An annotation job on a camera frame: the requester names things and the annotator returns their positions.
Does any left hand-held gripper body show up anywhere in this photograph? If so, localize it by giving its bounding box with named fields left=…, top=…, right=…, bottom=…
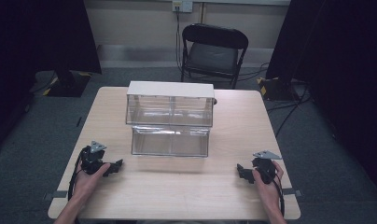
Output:
left=79, top=140, right=107, bottom=175

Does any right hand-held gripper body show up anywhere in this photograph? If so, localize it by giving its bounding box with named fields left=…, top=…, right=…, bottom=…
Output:
left=251, top=149, right=283, bottom=185

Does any person's right hand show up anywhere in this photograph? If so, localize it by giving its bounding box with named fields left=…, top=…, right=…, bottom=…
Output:
left=251, top=160, right=286, bottom=207

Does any person's left hand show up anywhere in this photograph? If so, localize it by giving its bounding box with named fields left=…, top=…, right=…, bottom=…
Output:
left=73, top=161, right=112, bottom=203

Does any clear plastic drawer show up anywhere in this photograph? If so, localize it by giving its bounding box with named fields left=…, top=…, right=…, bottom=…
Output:
left=131, top=124, right=211, bottom=158

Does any clear cabinet with white top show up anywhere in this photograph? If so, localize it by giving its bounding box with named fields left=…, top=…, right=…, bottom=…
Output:
left=125, top=80, right=216, bottom=128

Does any black stand base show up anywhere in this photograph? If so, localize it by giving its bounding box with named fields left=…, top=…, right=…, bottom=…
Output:
left=257, top=76, right=300, bottom=103
left=46, top=70, right=92, bottom=98

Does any black folding chair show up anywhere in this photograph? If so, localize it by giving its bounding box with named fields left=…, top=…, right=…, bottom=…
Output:
left=180, top=23, right=250, bottom=91

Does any black curtain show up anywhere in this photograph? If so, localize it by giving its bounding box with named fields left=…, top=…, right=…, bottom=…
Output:
left=265, top=0, right=377, bottom=202
left=0, top=0, right=103, bottom=157

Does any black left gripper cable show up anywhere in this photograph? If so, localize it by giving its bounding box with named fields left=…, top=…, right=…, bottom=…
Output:
left=67, top=147, right=89, bottom=202

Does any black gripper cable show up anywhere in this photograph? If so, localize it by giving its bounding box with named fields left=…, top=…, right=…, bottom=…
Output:
left=67, top=147, right=89, bottom=202
left=272, top=180, right=286, bottom=217

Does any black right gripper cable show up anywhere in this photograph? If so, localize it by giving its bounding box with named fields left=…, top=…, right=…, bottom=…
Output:
left=272, top=180, right=286, bottom=217

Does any grey table strap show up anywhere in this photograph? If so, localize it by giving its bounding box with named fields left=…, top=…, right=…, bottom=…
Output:
left=282, top=187, right=304, bottom=198
left=42, top=189, right=69, bottom=202

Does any black floor cable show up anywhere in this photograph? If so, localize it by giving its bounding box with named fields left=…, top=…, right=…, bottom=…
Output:
left=266, top=87, right=313, bottom=138
left=238, top=62, right=271, bottom=83

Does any black cable from wall outlet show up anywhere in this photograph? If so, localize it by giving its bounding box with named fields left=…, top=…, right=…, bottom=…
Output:
left=175, top=8, right=184, bottom=72

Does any white wall outlet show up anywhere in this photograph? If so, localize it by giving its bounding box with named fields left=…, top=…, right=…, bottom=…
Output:
left=172, top=0, right=194, bottom=14

